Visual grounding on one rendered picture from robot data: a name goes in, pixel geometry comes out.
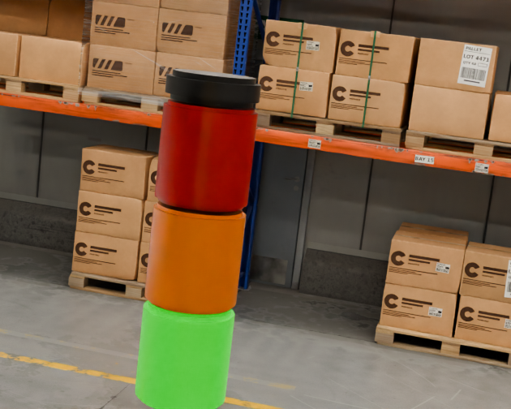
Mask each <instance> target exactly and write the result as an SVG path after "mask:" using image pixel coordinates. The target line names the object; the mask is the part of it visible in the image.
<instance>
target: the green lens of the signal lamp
mask: <svg viewBox="0 0 511 409"><path fill-rule="evenodd" d="M234 315H235V314H234V311H233V310H232V309H230V310H229V311H227V312H223V313H219V314H211V315H197V314H186V313H180V312H172V311H169V310H165V309H163V308H159V307H157V306H155V305H153V304H151V303H150V302H149V301H146V302H145V303H144V308H143V316H142V325H141V333H140V348H139V357H138V365H137V373H136V382H135V394H136V396H137V397H138V398H139V399H140V400H141V402H143V403H145V404H146V405H148V406H150V407H152V408H155V409H216V408H218V407H219V406H220V405H221V404H223V402H224V401H225V392H226V385H227V378H228V371H229V364H230V350H231V343H232V336H233V328H234Z"/></svg>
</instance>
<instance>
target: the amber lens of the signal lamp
mask: <svg viewBox="0 0 511 409"><path fill-rule="evenodd" d="M245 224H246V214H245V213H243V211H242V210H239V211H234V212H208V211H198V210H192V209H183V208H179V207H174V206H171V205H168V204H164V203H161V202H160V201H158V202H157V203H156V204H155V205H154V206H153V211H152V227H151V235H150V244H149V252H148V267H147V276H146V284H145V292H144V295H145V297H146V298H147V299H148V301H149V302H150V303H151V304H153V305H155V306H157V307H159V308H163V309H165V310H169V311H172V312H180V313H186V314H197V315H211V314H219V313H223V312H227V311H229V310H230V309H231V308H233V307H234V306H235V304H236V301H237V294H238V280H239V273H240V266H241V259H242V251H243V238H244V231H245Z"/></svg>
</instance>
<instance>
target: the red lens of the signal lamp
mask: <svg viewBox="0 0 511 409"><path fill-rule="evenodd" d="M257 119H258V114H257V113H256V112H255V109H253V108H230V107H220V106H213V105H200V104H194V103H188V102H184V101H176V100H173V99H168V102H164V105H163V114H162V122H161V138H160V146H159V154H158V163H157V178H156V186H155V197H157V198H158V200H159V201H160V202H161V203H164V204H167V205H171V206H174V207H179V208H183V209H192V210H198V211H208V212H234V211H239V210H242V209H243V207H246V206H247V203H248V196H249V189H250V181H251V168H252V161H253V153H254V147H255V139H256V126H257Z"/></svg>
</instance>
